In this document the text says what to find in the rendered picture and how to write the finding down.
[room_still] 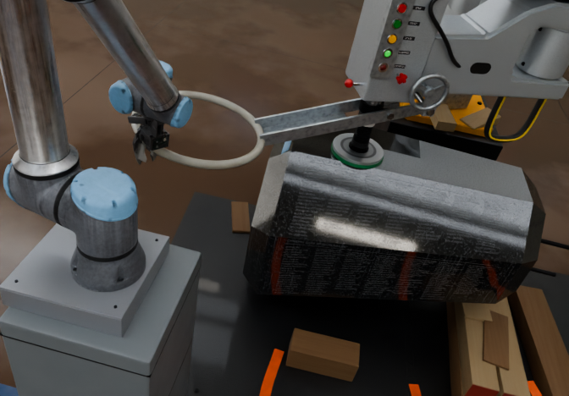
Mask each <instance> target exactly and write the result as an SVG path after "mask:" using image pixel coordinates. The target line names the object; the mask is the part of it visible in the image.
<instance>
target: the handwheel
mask: <svg viewBox="0 0 569 396"><path fill-rule="evenodd" d="M429 79H439V80H441V81H442V82H443V83H444V84H442V85H439V86H437V87H435V88H433V87H432V86H431V85H426V83H424V81H425V80H429ZM417 88H419V89H421V90H422V94H423V96H424V97H425V98H424V101H423V105H422V106H419V105H417V104H416V103H415V101H414V94H415V91H416V89H417ZM442 89H444V92H443V95H442V96H441V98H440V99H439V100H438V101H437V102H435V103H434V104H432V105H429V106H427V105H428V101H429V100H431V99H433V98H434V97H435V96H436V93H437V91H440V90H442ZM449 90H450V84H449V81H448V80H447V78H446V77H445V76H443V75H442V74H437V73H432V74H426V75H424V76H423V77H421V78H420V79H419V80H417V81H416V82H415V83H414V85H413V86H412V88H411V90H410V93H409V102H410V104H411V106H412V107H413V108H415V109H416V110H418V111H422V112H425V111H429V110H432V109H435V108H436V107H438V106H439V105H440V104H441V103H442V102H443V101H444V100H445V98H446V97H447V96H448V94H449Z"/></svg>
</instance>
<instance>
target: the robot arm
mask: <svg viewBox="0 0 569 396"><path fill-rule="evenodd" d="M64 1H65V2H68V3H73V4H74V5H75V6H76V8H77V9H78V10H79V12H80V14H81V15H82V16H83V18H84V19H85V20H86V22H87V23H88V25H89V26H90V27H91V28H92V29H93V31H94V32H95V33H96V35H97V36H98V38H99V39H100V41H101V42H102V44H103V45H104V46H105V47H106V48H107V50H108V51H109V52H110V54H111V55H112V56H113V58H114V59H115V61H116V62H117V63H118V65H119V67H120V68H121V69H122V70H123V71H124V73H125V74H126V75H127V78H124V79H122V80H118V81H117V82H116V83H114V84H112V85H111V86H110V88H109V92H108V95H109V100H110V102H111V104H112V105H113V107H114V109H115V110H116V111H118V112H119V113H122V114H129V113H131V112H136V113H134V114H132V115H131V116H128V120H129V123H130V124H142V125H140V127H139V128H138V129H137V133H135V137H134V139H133V149H134V152H135V159H136V161H137V162H138V163H139V165H141V161H143V162H146V154H145V149H147V150H148V151H150V152H151V154H150V156H151V159H152V161H154V160H155V158H156V156H157V153H155V152H153V151H155V150H157V149H161V148H164V147H168V143H167V142H169V135H170V133H169V132H168V131H166V130H165V129H164V128H163V125H164V124H168V125H170V126H171V127H175V128H182V127H183V126H185V125H186V123H187V122H188V120H189V119H190V117H191V114H192V109H193V103H192V100H191V99H190V98H188V97H187V96H182V95H181V94H180V93H179V91H178V90H177V88H176V87H175V85H174V84H173V83H172V78H173V69H172V67H171V66H170V65H169V64H168V63H165V62H163V61H160V60H158V59H157V57H156V55H155V53H154V52H153V50H152V49H151V47H150V46H149V44H148V42H147V41H146V38H145V37H144V36H143V34H142V33H141V31H140V29H139V27H138V26H137V24H136V22H135V21H134V19H133V18H132V16H131V15H130V12H129V11H128V9H127V8H126V7H125V5H124V3H123V1H122V0H64ZM0 68H1V71H2V76H3V83H4V86H5V91H6V94H7V98H8V105H9V109H10V113H11V117H12V121H13V125H14V132H15V135H16V140H17V143H18V148H19V149H18V150H17V151H16V152H15V153H14V156H13V158H12V159H11V163H10V165H8V166H7V167H6V169H5V172H4V176H3V186H4V189H5V190H6V193H7V195H8V197H9V198H10V199H11V200H13V201H14V202H16V203H17V204H18V205H20V206H22V207H23V208H25V209H28V210H30V211H32V212H34V213H36V214H38V215H40V216H42V217H45V218H47V219H49V220H51V221H53V222H55V223H57V224H59V225H61V226H63V227H65V228H67V229H69V230H71V231H73V232H74V233H75V237H76V248H75V252H74V254H73V255H72V258H71V262H70V269H71V274H72V277H73V279H74V280H75V281H76V282H77V283H78V284H79V285H80V286H81V287H83V288H85V289H89V290H91V291H96V292H113V291H117V290H121V289H125V288H127V287H129V286H130V285H132V284H133V283H135V282H136V281H137V280H139V279H140V277H141V276H142V275H143V273H144V271H145V269H146V255H145V252H144V250H143V249H142V247H141V244H140V243H139V241H138V196H137V194H136V187H135V183H134V181H133V180H132V178H131V177H130V176H129V175H127V174H126V173H123V172H122V171H120V170H118V169H115V168H106V167H98V168H97V169H93V168H88V169H86V170H84V169H82V168H81V167H80V159H79V153H78V151H77V150H76V148H75V147H74V146H72V145H71V144H69V142H68V136H67V130H66V124H65V119H64V108H63V103H62V97H61V90H60V85H59V79H58V69H57V63H56V58H55V51H54V46H53V40H52V30H51V24H50V18H49V13H48V6H47V0H0ZM142 141H143V142H144V143H145V144H146V146H145V144H144V143H142ZM158 156H159V155H158ZM160 157H161V156H160Z"/></svg>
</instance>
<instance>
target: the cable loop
mask: <svg viewBox="0 0 569 396"><path fill-rule="evenodd" d="M505 98H506V96H498V97H497V99H496V101H495V103H494V105H493V108H492V110H491V112H490V114H489V117H488V119H487V122H486V124H485V126H484V131H483V132H484V136H485V138H486V139H487V140H490V141H493V142H512V141H515V140H519V139H520V138H522V137H523V136H524V135H525V134H526V133H527V132H528V131H529V130H530V128H531V127H532V125H533V123H534V121H535V120H536V118H537V117H538V115H539V113H540V111H541V109H542V107H543V105H544V104H545V102H546V100H547V99H538V100H537V102H536V104H535V106H534V108H533V110H532V112H531V113H530V115H529V117H528V119H527V121H526V122H525V124H524V125H523V126H522V128H521V129H520V130H519V131H518V132H517V133H515V134H514V135H492V134H491V130H492V127H493V124H494V121H495V119H496V117H497V115H498V113H499V110H500V108H501V106H502V104H503V102H504V100H505Z"/></svg>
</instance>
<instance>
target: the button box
mask: <svg viewBox="0 0 569 396"><path fill-rule="evenodd" d="M415 1H416V0H389V1H388V3H387V7H386V9H385V12H384V17H383V21H382V24H381V26H380V30H379V33H378V38H377V40H376V44H375V47H374V49H373V55H372V58H371V61H370V64H369V67H368V70H367V75H368V76H369V77H377V78H390V76H391V74H392V71H393V68H394V66H395V60H396V58H397V55H398V52H399V50H400V47H401V43H402V40H403V37H404V35H405V32H406V27H407V25H408V22H409V19H410V16H411V13H412V9H413V6H414V3H415ZM399 3H406V5H407V10H406V11H405V13H403V14H398V13H397V11H396V8H397V6H398V4H399ZM394 19H401V20H402V25H401V27H400V28H399V29H396V30H395V29H393V28H392V26H391V24H392V22H393V20H394ZM390 34H396V35H397V41H396V42H395V43H394V44H389V43H388V42H387V38H388V36H389V35H390ZM387 48H390V49H392V51H393V54H392V56H391V57H390V58H384V57H383V51H384V50H385V49H387ZM381 63H387V64H388V66H389V67H388V69H387V70H386V71H385V72H383V73H381V72H379V71H378V66H379V65H380V64H381Z"/></svg>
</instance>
